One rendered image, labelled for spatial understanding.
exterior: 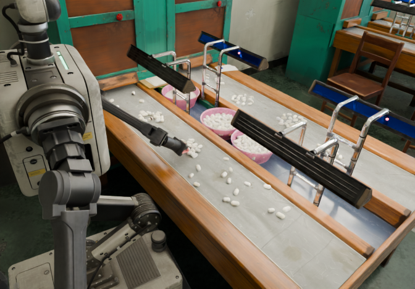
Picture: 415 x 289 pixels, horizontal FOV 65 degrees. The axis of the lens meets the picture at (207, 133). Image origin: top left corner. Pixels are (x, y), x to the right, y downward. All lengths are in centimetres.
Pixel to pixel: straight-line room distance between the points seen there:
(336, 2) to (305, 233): 312
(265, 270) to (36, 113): 91
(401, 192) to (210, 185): 92
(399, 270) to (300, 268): 128
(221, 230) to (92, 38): 145
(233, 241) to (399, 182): 96
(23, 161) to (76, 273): 36
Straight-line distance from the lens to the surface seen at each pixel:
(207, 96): 231
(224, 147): 178
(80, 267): 75
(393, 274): 252
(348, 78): 378
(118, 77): 235
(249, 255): 131
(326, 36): 425
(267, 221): 147
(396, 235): 163
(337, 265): 142
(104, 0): 223
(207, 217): 141
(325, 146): 130
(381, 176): 191
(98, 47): 228
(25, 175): 99
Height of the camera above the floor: 181
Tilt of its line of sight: 34 degrees down
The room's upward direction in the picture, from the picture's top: 4 degrees clockwise
